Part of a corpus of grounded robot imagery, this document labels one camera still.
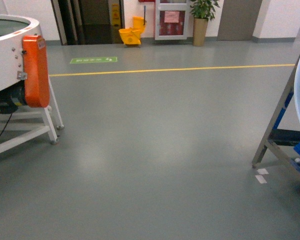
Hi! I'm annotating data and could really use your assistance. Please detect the yellow wet floor sign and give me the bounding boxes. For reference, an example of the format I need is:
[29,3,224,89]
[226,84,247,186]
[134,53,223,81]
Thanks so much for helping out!
[111,3,121,27]

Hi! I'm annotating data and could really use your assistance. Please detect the potted green plant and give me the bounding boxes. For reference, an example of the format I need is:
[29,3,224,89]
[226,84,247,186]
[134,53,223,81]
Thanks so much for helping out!
[190,0,220,47]

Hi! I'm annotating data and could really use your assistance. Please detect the white round machine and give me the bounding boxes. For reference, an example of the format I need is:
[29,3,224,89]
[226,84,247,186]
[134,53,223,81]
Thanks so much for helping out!
[0,14,64,154]

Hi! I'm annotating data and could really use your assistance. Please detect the orange motor cover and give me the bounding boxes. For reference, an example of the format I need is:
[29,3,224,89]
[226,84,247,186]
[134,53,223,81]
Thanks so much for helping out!
[22,35,50,108]

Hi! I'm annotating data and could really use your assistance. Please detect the green floor sign sticker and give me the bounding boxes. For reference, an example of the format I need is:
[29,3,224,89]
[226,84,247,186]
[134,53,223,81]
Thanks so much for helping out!
[70,56,118,64]

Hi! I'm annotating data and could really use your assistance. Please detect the yellow mop bucket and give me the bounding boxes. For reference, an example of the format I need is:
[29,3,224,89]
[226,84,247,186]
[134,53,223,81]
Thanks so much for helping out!
[118,16,147,46]

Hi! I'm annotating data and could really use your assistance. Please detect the white fire cabinet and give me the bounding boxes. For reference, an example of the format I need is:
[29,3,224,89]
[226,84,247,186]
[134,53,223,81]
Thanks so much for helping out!
[154,0,190,41]

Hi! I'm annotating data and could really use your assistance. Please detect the steel shelf rack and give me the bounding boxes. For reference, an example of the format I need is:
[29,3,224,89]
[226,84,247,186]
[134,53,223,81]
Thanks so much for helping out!
[252,55,300,182]

